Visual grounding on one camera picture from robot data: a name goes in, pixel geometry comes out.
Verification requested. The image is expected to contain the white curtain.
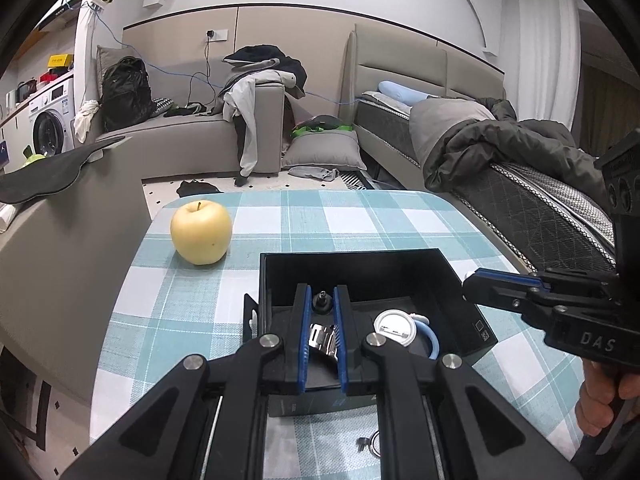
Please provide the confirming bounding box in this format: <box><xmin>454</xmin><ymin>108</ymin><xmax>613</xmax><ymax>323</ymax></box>
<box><xmin>500</xmin><ymin>0</ymin><xmax>582</xmax><ymax>127</ymax></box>

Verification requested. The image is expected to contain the black backpack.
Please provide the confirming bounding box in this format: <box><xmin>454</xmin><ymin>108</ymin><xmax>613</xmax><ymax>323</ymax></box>
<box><xmin>101</xmin><ymin>56</ymin><xmax>154</xmax><ymax>133</ymax></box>

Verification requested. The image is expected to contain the black cardboard box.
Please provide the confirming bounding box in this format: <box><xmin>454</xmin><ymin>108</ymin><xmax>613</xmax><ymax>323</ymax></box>
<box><xmin>243</xmin><ymin>248</ymin><xmax>499</xmax><ymax>418</ymax></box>

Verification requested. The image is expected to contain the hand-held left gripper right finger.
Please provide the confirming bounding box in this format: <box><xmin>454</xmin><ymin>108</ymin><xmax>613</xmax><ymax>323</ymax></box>
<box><xmin>332</xmin><ymin>284</ymin><xmax>583</xmax><ymax>480</ymax></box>

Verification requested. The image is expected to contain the silver wrist watch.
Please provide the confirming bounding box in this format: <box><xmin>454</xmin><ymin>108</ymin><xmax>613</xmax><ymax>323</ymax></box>
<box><xmin>307</xmin><ymin>322</ymin><xmax>341</xmax><ymax>362</ymax></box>

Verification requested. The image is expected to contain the grey pillow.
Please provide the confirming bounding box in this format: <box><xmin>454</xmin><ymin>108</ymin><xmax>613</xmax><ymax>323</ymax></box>
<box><xmin>281</xmin><ymin>132</ymin><xmax>368</xmax><ymax>171</ymax></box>

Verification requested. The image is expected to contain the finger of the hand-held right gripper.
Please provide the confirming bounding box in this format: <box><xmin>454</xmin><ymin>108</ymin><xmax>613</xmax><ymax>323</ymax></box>
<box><xmin>470</xmin><ymin>267</ymin><xmax>621</xmax><ymax>295</ymax></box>
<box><xmin>462</xmin><ymin>276</ymin><xmax>566</xmax><ymax>329</ymax></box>

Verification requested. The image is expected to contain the teal checked tablecloth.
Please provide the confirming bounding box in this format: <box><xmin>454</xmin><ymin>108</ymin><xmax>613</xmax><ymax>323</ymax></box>
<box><xmin>90</xmin><ymin>189</ymin><xmax>586</xmax><ymax>480</ymax></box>

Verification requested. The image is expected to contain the black mat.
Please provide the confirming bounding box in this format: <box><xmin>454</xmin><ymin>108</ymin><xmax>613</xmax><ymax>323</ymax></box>
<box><xmin>0</xmin><ymin>135</ymin><xmax>134</xmax><ymax>206</ymax></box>

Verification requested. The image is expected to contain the grey sofa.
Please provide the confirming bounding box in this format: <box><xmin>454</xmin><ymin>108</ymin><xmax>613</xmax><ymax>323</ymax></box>
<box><xmin>0</xmin><ymin>45</ymin><xmax>287</xmax><ymax>406</ymax></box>

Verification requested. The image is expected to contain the green and black bag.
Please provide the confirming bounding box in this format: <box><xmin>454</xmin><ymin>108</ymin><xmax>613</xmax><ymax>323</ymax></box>
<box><xmin>292</xmin><ymin>116</ymin><xmax>357</xmax><ymax>139</ymax></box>

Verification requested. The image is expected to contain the light blue hair ring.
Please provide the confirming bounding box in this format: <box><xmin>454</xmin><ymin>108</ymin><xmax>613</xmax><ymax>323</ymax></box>
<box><xmin>410</xmin><ymin>312</ymin><xmax>441</xmax><ymax>361</ymax></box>

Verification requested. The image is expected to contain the key ring with gold clasp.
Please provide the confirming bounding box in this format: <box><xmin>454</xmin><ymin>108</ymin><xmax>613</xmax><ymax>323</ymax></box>
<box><xmin>356</xmin><ymin>432</ymin><xmax>384</xmax><ymax>459</ymax></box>

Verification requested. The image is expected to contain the white washing machine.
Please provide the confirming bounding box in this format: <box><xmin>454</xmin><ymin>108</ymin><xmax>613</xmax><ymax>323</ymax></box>
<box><xmin>14</xmin><ymin>71</ymin><xmax>77</xmax><ymax>157</ymax></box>

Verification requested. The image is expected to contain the dark jacket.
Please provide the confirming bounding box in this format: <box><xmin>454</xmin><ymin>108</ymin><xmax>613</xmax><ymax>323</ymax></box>
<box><xmin>222</xmin><ymin>45</ymin><xmax>308</xmax><ymax>99</ymax></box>

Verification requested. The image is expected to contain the grey blanket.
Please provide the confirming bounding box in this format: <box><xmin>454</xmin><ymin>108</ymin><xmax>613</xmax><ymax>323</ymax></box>
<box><xmin>410</xmin><ymin>97</ymin><xmax>497</xmax><ymax>162</ymax></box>

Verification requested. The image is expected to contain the yellow apple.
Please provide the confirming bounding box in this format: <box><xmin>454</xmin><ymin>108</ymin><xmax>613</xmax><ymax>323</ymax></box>
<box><xmin>170</xmin><ymin>200</ymin><xmax>233</xmax><ymax>266</ymax></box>

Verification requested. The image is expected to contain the grey cloth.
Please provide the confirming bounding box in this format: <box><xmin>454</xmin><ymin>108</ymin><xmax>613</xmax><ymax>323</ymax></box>
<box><xmin>289</xmin><ymin>165</ymin><xmax>342</xmax><ymax>182</ymax></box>

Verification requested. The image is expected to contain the person's right hand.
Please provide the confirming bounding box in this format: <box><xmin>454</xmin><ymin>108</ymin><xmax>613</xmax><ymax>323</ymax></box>
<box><xmin>575</xmin><ymin>360</ymin><xmax>632</xmax><ymax>433</ymax></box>

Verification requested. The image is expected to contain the black garment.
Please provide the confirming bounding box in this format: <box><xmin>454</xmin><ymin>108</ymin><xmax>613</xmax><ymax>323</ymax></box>
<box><xmin>176</xmin><ymin>180</ymin><xmax>224</xmax><ymax>199</ymax></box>

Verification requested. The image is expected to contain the beige upholstered bed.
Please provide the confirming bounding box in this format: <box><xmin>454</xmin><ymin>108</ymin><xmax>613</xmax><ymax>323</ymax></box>
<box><xmin>339</xmin><ymin>23</ymin><xmax>621</xmax><ymax>281</ymax></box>

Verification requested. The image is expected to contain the black charger cable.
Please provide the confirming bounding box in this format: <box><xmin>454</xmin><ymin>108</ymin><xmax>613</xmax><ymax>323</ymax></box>
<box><xmin>186</xmin><ymin>35</ymin><xmax>215</xmax><ymax>112</ymax></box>

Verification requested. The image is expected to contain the light blue pillow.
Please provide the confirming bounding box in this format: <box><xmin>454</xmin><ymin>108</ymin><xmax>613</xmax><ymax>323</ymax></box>
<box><xmin>377</xmin><ymin>80</ymin><xmax>432</xmax><ymax>107</ymax></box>

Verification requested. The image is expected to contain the white cloth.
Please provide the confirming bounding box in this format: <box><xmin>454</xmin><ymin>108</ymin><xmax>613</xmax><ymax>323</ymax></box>
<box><xmin>74</xmin><ymin>100</ymin><xmax>102</xmax><ymax>144</ymax></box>

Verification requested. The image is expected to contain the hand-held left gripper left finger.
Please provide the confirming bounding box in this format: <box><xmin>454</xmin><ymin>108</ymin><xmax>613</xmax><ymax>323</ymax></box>
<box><xmin>60</xmin><ymin>282</ymin><xmax>313</xmax><ymax>480</ymax></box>

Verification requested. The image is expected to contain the dark olive quilt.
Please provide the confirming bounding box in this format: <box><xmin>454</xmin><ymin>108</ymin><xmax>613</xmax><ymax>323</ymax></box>
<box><xmin>424</xmin><ymin>99</ymin><xmax>614</xmax><ymax>212</ymax></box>

